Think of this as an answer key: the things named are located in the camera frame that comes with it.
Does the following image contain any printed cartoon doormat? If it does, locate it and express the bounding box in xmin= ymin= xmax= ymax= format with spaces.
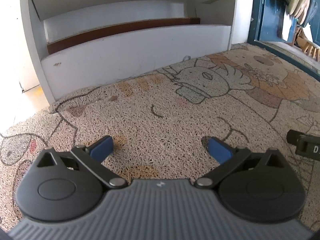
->
xmin=0 ymin=42 xmax=320 ymax=232

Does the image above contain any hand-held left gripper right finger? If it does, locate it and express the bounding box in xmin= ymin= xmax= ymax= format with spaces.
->
xmin=195 ymin=137 xmax=285 ymax=189

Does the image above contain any white door frame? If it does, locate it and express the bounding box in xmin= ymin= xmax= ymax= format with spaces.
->
xmin=15 ymin=17 xmax=40 ymax=93

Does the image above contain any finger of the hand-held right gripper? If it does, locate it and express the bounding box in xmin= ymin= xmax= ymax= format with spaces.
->
xmin=286 ymin=129 xmax=302 ymax=147

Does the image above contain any light wooden frame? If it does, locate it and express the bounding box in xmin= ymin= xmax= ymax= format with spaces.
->
xmin=294 ymin=26 xmax=314 ymax=49

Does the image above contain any brown ribbed outdoor mat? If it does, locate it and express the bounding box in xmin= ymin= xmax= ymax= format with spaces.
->
xmin=260 ymin=41 xmax=320 ymax=69

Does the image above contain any small wooden stool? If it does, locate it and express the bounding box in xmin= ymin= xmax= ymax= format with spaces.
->
xmin=303 ymin=41 xmax=320 ymax=61

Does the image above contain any blue open door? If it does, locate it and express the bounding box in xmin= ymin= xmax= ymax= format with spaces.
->
xmin=259 ymin=0 xmax=297 ymax=43

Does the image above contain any white shoe cabinet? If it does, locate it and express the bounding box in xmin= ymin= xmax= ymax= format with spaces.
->
xmin=19 ymin=0 xmax=252 ymax=105

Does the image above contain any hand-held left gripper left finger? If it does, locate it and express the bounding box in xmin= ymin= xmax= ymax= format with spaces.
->
xmin=37 ymin=135 xmax=125 ymax=189

